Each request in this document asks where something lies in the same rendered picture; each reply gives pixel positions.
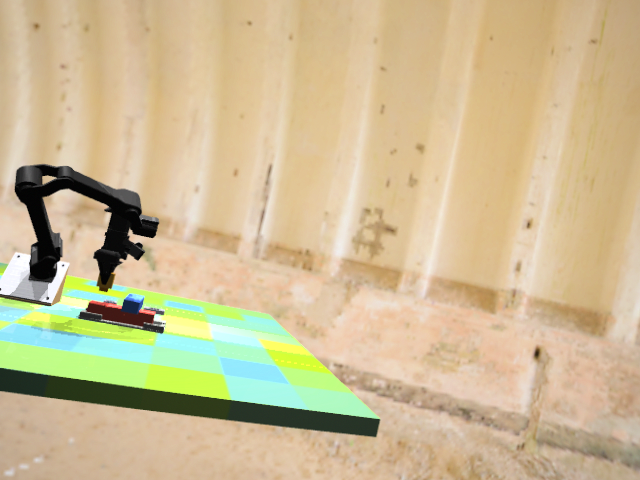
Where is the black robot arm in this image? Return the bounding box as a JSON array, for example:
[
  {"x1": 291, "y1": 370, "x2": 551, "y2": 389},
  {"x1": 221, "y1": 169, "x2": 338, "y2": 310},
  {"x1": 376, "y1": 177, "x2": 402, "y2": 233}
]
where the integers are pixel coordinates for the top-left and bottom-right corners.
[{"x1": 15, "y1": 164, "x2": 159, "y2": 282}]

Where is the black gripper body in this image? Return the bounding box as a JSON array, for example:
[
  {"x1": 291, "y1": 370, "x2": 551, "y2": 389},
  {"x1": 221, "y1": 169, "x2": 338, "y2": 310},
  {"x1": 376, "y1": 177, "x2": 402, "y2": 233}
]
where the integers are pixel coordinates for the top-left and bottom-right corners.
[{"x1": 93, "y1": 229, "x2": 128, "y2": 264}]

